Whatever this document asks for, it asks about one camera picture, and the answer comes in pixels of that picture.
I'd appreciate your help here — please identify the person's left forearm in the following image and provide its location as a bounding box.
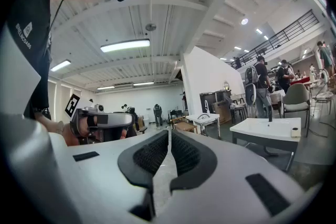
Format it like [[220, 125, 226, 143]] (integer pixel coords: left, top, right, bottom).
[[34, 109, 67, 137]]

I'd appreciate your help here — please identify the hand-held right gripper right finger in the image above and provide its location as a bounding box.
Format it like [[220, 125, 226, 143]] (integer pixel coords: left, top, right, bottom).
[[167, 128, 316, 224]]

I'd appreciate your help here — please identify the person's black t-shirt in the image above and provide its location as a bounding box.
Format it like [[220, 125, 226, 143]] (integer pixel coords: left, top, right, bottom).
[[6, 0, 64, 120]]

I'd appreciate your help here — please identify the person's left hand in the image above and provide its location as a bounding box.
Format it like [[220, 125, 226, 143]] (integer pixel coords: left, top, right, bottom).
[[62, 121, 91, 147]]

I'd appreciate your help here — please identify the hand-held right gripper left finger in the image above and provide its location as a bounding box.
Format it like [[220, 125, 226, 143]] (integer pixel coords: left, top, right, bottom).
[[48, 129, 171, 224]]

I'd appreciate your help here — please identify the black cabinet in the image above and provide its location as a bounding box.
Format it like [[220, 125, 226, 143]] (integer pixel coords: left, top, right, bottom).
[[199, 90, 232, 113]]

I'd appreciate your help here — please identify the small white table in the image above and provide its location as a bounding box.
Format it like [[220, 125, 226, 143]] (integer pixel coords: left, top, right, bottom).
[[185, 112, 221, 137]]

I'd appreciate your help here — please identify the brown cardboard box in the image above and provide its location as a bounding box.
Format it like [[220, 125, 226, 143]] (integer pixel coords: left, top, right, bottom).
[[211, 101, 232, 125]]

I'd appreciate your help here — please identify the metal wire chair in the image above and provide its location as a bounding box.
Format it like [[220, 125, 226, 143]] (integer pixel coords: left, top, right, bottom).
[[312, 86, 336, 116]]

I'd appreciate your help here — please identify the black headset cable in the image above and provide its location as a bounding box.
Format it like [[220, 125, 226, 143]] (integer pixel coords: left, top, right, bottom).
[[49, 0, 65, 35]]

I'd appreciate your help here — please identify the black balcony railing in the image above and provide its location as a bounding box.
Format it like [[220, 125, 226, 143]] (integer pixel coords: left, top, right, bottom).
[[230, 9, 320, 69]]

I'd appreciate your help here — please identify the grey padded chair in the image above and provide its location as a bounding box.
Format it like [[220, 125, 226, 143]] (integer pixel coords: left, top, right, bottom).
[[282, 83, 311, 137]]

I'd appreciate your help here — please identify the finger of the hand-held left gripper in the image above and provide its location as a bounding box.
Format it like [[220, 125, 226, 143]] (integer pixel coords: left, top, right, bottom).
[[97, 112, 135, 129]]

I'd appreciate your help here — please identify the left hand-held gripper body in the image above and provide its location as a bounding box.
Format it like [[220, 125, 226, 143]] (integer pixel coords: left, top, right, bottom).
[[65, 93, 129, 145]]

